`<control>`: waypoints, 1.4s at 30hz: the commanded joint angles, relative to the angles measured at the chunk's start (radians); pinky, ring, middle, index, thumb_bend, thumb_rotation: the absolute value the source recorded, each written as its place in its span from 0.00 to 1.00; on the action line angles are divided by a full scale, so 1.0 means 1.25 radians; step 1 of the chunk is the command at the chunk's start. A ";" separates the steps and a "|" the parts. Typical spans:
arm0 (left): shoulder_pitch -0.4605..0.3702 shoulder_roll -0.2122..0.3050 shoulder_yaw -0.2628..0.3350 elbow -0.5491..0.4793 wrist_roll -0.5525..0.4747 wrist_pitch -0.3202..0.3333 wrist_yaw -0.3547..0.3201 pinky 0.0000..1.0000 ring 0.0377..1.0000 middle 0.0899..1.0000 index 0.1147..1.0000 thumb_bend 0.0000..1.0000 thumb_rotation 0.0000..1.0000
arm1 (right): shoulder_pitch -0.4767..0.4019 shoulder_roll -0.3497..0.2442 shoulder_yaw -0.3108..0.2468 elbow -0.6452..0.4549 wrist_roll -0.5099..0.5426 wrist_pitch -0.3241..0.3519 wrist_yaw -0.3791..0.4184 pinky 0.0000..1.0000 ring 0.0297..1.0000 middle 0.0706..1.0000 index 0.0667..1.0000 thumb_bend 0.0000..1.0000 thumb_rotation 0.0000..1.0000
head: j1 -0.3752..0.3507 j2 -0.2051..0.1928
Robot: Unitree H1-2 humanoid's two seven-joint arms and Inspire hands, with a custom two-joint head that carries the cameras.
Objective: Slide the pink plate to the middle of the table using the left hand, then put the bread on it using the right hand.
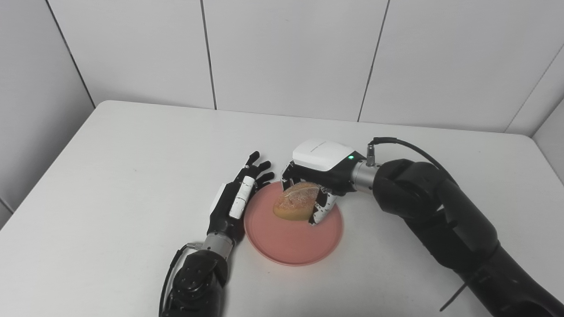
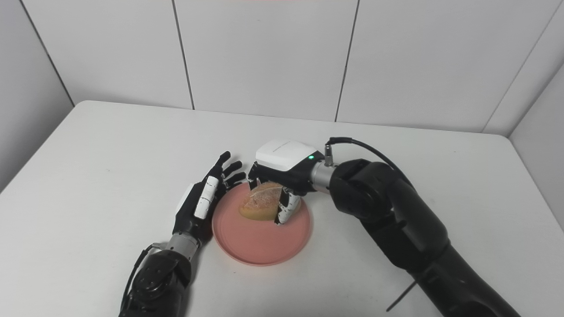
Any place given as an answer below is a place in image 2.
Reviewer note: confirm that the pink round plate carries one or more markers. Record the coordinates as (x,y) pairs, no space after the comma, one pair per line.
(262,240)

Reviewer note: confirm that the golden bread roll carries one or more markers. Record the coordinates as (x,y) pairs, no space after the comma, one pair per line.
(261,202)

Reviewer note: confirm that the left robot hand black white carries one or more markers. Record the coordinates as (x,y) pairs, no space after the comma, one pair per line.
(200,204)

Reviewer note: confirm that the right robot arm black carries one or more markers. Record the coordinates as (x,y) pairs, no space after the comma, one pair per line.
(405,237)

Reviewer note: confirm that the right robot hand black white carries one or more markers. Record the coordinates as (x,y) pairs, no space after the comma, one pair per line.
(284,169)

